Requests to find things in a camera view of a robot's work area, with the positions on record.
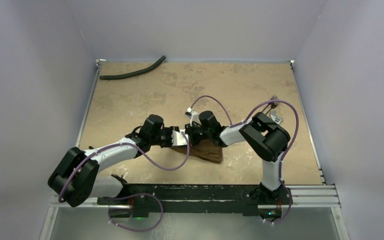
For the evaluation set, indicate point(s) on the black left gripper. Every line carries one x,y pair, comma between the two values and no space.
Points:
169,132

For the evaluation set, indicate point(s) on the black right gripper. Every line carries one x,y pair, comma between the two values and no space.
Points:
190,134

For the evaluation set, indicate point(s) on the brown fabric napkin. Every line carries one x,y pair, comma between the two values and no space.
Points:
206,150

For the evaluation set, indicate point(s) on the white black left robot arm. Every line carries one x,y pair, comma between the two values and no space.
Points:
75,179

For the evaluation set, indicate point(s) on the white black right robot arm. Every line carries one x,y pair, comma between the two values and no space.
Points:
267,139

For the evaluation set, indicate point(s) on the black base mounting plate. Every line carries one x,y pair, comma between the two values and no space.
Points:
246,199

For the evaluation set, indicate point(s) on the black foam tube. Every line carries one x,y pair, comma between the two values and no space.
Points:
134,73

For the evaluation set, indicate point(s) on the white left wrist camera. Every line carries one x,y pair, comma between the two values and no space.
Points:
179,138

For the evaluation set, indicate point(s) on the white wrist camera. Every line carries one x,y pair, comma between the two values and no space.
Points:
179,138
192,115

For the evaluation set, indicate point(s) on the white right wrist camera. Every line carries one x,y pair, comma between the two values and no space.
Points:
192,115

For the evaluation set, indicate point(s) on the adjustable wrench red handle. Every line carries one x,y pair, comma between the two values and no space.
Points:
277,119

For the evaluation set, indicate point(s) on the aluminium extrusion rail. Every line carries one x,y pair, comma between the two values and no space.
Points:
303,196

